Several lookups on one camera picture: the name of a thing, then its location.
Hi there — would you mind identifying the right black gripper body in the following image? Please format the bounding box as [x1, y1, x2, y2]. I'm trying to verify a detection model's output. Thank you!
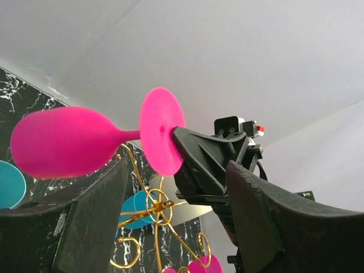
[175, 135, 264, 273]

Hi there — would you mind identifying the gold wire glass rack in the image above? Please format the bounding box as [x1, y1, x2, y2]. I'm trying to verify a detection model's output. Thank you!
[117, 144, 212, 272]

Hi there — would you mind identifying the white cylindrical container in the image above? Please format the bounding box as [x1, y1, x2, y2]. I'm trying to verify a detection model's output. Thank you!
[162, 176, 212, 226]

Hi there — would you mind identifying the pink wine glass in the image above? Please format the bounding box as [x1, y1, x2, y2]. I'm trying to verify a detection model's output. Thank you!
[10, 87, 185, 179]
[164, 254, 223, 273]

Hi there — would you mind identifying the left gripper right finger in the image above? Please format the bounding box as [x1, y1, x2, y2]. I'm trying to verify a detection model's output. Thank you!
[226, 162, 363, 272]

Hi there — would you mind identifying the blue wine glass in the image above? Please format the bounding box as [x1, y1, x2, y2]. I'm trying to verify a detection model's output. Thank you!
[121, 191, 153, 230]
[0, 160, 27, 209]

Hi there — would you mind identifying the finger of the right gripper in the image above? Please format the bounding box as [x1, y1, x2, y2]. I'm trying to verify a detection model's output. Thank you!
[172, 127, 247, 196]

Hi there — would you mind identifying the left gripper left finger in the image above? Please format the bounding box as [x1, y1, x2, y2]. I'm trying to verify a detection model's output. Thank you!
[1, 158, 129, 272]

